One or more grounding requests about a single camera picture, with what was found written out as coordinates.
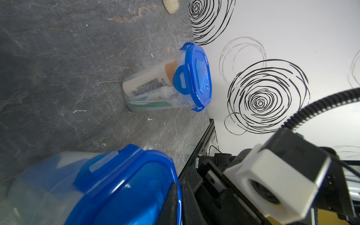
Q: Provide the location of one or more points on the blue-lid clear container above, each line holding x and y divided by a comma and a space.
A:
126, 187
181, 81

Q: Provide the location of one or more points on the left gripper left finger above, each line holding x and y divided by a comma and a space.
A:
169, 211

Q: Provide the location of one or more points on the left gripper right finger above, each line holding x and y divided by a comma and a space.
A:
192, 205

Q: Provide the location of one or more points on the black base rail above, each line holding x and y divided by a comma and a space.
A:
202, 148

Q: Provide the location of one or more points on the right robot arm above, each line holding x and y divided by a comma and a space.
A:
334, 193

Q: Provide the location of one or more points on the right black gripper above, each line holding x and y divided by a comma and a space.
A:
220, 202

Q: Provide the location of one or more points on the beige round jar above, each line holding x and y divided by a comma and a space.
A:
172, 6

